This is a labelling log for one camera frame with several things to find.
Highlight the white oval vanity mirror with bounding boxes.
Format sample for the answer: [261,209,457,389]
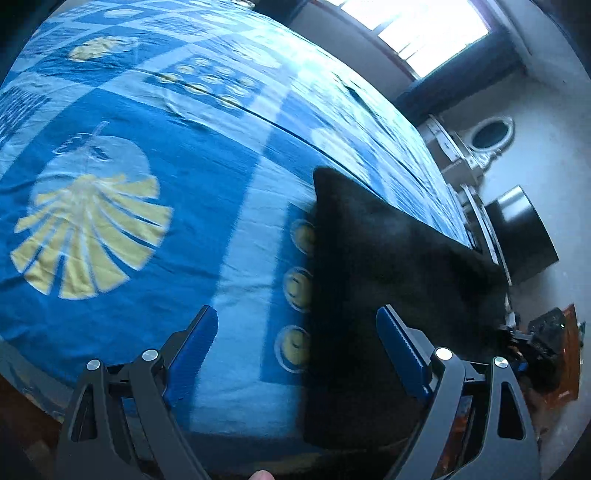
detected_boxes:
[468,115,515,169]

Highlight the black pants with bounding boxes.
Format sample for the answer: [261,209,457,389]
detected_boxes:
[300,166,511,450]

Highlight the black cylindrical bin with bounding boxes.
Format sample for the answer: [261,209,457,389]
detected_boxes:
[485,185,559,287]

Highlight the dark blue curtain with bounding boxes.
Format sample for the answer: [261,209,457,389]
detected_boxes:
[397,34,527,125]

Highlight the bright window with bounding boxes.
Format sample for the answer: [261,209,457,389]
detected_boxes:
[339,0,490,79]

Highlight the blue printed bed sheet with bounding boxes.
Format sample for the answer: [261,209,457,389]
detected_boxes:
[0,0,481,444]

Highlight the white dressing table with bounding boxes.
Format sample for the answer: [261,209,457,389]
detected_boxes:
[418,115,485,185]

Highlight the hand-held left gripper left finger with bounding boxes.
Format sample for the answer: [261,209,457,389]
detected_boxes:
[55,305,219,480]

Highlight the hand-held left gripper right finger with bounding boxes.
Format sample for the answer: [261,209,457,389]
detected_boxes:
[376,305,542,480]

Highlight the white television cabinet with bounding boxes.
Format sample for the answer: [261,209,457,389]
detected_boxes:
[457,182,520,324]

